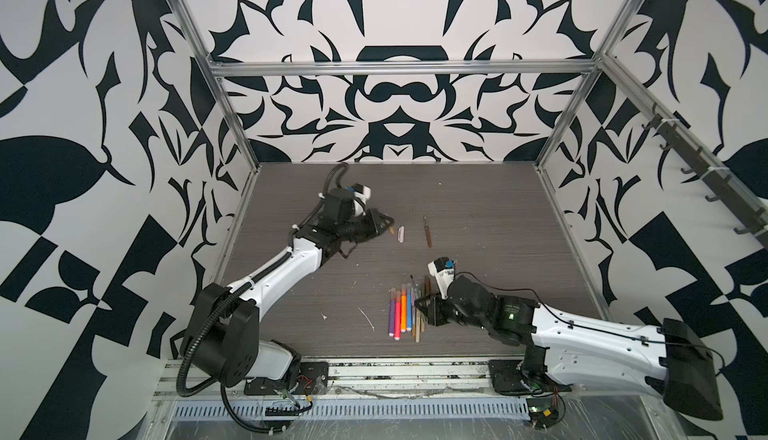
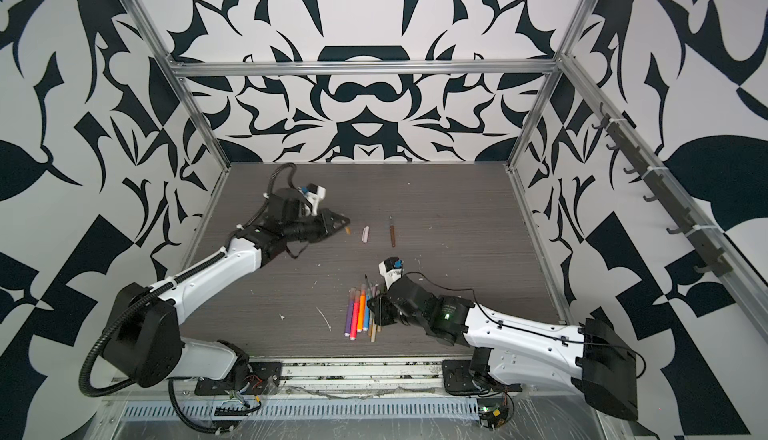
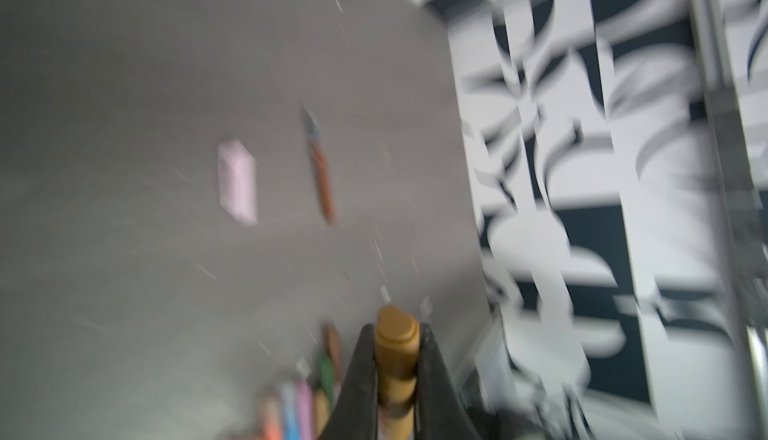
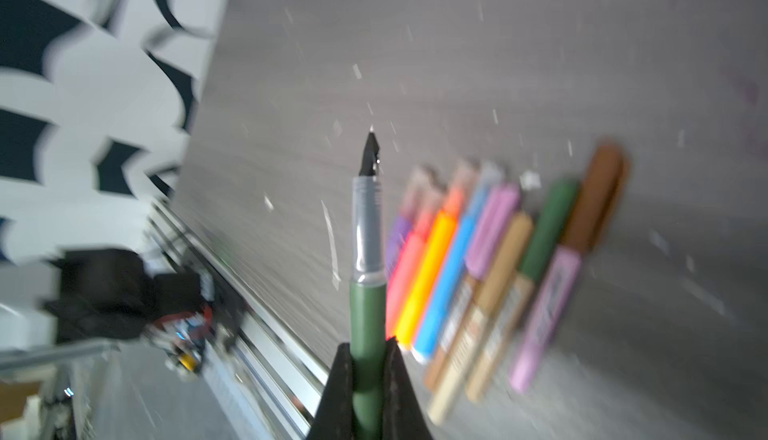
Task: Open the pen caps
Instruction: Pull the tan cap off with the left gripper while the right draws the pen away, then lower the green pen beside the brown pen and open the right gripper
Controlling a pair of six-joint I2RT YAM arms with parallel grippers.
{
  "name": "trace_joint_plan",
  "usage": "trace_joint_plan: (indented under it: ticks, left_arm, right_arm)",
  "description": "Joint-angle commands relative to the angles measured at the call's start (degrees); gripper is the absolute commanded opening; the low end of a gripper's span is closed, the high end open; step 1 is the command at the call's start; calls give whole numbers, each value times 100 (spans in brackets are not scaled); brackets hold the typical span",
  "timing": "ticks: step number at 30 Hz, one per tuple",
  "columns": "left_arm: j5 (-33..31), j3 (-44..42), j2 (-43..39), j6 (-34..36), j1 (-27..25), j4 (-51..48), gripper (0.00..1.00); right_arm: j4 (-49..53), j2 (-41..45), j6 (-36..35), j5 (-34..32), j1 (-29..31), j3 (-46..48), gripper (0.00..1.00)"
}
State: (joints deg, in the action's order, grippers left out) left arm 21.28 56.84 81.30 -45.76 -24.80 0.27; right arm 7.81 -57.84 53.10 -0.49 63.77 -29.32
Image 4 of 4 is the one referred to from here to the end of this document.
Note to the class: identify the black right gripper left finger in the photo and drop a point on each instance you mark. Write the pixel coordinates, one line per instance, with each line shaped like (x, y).
(334, 416)

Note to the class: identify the blue marker pen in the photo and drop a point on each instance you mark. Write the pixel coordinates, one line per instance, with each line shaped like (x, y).
(437, 310)

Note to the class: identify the brown capped pink marker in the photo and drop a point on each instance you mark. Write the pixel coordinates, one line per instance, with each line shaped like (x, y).
(600, 193)

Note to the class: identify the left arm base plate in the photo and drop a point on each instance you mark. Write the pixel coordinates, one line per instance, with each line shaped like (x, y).
(107, 293)

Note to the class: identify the purple marker pen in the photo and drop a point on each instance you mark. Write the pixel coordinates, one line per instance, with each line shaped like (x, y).
(421, 178)

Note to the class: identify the pink red marker pen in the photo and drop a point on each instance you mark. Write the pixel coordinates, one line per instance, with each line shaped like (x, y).
(411, 254)

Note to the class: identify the green marker pen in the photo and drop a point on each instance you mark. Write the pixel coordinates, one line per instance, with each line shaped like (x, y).
(368, 289)

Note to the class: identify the tan marker pen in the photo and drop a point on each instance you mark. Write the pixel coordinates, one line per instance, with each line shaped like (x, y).
(473, 330)

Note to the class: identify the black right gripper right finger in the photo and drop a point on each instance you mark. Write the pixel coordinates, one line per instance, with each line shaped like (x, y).
(402, 417)

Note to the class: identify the white slotted cable duct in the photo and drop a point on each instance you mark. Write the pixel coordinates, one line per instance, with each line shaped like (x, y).
(251, 399)

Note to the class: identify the green capped tan marker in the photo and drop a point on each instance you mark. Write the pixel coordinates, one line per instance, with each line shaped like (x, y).
(549, 225)

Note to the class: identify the lilac capped tan marker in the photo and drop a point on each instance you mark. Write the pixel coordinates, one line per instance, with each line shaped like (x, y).
(501, 203)

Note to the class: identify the orange marker pen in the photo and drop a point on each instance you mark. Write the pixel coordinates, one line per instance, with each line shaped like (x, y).
(443, 229)

